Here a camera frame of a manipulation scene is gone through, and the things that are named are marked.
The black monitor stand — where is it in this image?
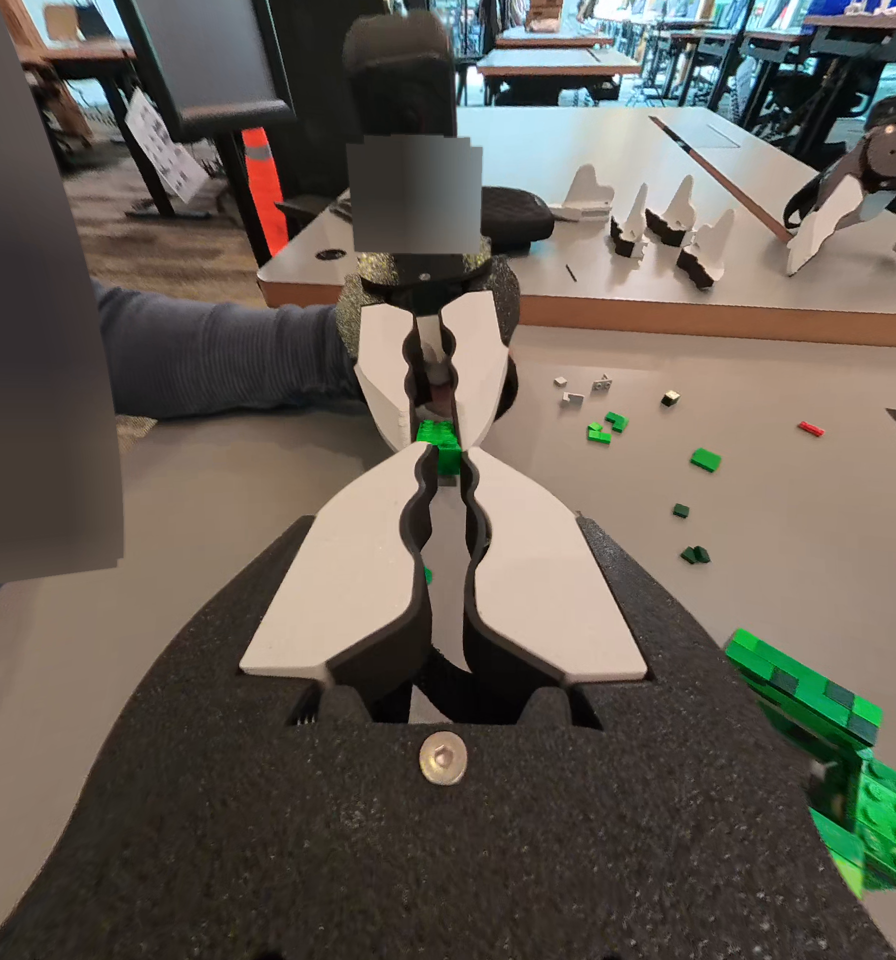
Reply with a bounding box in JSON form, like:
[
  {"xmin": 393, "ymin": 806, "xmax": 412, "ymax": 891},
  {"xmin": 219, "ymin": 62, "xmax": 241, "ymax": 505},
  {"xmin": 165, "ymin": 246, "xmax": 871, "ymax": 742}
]
[{"xmin": 211, "ymin": 133, "xmax": 269, "ymax": 264}]

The large green brick structure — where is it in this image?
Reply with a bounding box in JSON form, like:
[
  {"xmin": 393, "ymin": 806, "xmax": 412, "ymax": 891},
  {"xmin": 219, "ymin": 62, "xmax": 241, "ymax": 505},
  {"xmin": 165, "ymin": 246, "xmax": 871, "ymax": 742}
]
[{"xmin": 724, "ymin": 628, "xmax": 896, "ymax": 900}]

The grey desk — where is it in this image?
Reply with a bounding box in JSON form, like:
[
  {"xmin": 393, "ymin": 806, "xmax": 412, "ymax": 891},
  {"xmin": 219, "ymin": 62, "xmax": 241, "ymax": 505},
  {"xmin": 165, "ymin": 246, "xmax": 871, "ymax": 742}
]
[{"xmin": 0, "ymin": 324, "xmax": 896, "ymax": 960}]

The black monitor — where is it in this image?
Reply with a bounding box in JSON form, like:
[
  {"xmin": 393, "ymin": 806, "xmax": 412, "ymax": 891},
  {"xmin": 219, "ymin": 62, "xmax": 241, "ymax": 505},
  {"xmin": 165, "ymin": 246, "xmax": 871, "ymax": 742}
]
[{"xmin": 112, "ymin": 0, "xmax": 297, "ymax": 145}]

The white finger part with base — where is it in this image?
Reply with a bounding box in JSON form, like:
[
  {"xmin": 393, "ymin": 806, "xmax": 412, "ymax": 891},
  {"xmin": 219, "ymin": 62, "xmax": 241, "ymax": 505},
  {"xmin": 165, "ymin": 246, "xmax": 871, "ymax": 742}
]
[{"xmin": 549, "ymin": 163, "xmax": 616, "ymax": 222}]

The black chair backrest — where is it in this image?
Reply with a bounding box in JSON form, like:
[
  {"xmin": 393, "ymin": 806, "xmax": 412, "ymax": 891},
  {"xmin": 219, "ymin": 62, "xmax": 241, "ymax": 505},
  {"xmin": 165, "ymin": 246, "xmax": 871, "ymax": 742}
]
[{"xmin": 343, "ymin": 11, "xmax": 458, "ymax": 144}]

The white table with wooden edge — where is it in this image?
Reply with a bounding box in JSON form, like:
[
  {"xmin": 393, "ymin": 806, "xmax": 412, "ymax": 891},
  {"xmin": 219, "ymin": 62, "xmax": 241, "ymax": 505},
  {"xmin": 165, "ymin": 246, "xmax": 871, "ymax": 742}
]
[{"xmin": 256, "ymin": 105, "xmax": 896, "ymax": 350}]

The spare hand-held gripper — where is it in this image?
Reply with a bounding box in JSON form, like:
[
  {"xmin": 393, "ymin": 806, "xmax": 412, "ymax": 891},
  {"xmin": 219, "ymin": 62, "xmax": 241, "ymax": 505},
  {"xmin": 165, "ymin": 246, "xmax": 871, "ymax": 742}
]
[{"xmin": 781, "ymin": 93, "xmax": 896, "ymax": 279}]

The printed paper sheet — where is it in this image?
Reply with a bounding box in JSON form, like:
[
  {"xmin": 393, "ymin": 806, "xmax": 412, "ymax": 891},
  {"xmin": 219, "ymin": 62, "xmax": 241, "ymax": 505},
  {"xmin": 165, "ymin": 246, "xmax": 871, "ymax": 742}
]
[{"xmin": 124, "ymin": 87, "xmax": 211, "ymax": 205}]

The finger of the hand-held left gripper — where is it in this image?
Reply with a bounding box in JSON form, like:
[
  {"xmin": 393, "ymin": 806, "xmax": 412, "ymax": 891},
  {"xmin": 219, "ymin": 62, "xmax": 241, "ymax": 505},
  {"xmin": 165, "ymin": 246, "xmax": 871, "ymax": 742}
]
[
  {"xmin": 352, "ymin": 303, "xmax": 419, "ymax": 453},
  {"xmin": 440, "ymin": 290, "xmax": 512, "ymax": 450}
]

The spare white finger part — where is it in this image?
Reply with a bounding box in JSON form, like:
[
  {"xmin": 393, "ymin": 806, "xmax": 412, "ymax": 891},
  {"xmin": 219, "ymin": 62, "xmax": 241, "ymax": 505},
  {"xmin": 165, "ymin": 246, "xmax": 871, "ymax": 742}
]
[
  {"xmin": 675, "ymin": 208, "xmax": 736, "ymax": 291},
  {"xmin": 609, "ymin": 182, "xmax": 650, "ymax": 260},
  {"xmin": 645, "ymin": 174, "xmax": 697, "ymax": 249}
]

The small green brick assembly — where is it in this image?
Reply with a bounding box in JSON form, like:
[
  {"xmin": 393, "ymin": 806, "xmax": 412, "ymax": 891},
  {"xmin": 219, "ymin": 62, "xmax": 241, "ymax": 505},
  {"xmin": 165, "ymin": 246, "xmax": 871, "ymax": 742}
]
[{"xmin": 415, "ymin": 420, "xmax": 464, "ymax": 477}]

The brown wooden table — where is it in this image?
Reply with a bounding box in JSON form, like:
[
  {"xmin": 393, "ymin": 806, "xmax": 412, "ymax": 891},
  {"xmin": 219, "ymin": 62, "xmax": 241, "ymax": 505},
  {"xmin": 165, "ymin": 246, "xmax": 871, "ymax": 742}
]
[{"xmin": 0, "ymin": 0, "xmax": 179, "ymax": 220}]

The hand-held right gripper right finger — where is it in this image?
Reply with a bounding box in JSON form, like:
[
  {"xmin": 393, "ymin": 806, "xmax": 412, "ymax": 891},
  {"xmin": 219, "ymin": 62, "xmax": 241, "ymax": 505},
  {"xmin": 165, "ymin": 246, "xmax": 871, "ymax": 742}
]
[{"xmin": 461, "ymin": 446, "xmax": 650, "ymax": 687}]

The orange traffic cone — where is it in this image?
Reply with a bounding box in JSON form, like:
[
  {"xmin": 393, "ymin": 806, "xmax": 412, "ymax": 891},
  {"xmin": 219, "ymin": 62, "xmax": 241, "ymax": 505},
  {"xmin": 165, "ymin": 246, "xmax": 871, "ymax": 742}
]
[{"xmin": 240, "ymin": 126, "xmax": 290, "ymax": 258}]

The wooden top table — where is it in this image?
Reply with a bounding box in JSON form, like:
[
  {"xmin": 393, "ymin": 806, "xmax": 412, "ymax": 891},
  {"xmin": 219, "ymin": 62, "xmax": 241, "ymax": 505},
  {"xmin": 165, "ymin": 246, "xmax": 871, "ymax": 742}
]
[
  {"xmin": 476, "ymin": 46, "xmax": 643, "ymax": 108},
  {"xmin": 494, "ymin": 28, "xmax": 616, "ymax": 51}
]

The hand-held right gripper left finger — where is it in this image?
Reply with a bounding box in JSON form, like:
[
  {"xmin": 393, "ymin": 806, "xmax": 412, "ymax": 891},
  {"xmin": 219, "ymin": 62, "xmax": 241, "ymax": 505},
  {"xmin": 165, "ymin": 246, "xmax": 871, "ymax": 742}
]
[{"xmin": 238, "ymin": 441, "xmax": 436, "ymax": 688}]

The person's left forearm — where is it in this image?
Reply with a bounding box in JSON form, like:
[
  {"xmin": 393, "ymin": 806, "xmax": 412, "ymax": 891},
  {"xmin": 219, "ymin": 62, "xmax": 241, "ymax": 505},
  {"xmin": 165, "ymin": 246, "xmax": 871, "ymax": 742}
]
[{"xmin": 91, "ymin": 281, "xmax": 363, "ymax": 421}]

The black textured pad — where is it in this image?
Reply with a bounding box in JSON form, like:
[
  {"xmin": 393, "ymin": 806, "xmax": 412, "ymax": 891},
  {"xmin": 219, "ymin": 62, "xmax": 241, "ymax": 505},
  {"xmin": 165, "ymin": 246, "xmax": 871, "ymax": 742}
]
[{"xmin": 478, "ymin": 186, "xmax": 556, "ymax": 254}]

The black frame table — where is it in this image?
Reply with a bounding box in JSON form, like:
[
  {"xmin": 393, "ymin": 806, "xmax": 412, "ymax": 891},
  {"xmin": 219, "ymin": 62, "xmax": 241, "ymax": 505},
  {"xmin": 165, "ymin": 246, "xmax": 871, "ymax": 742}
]
[{"xmin": 802, "ymin": 11, "xmax": 896, "ymax": 162}]

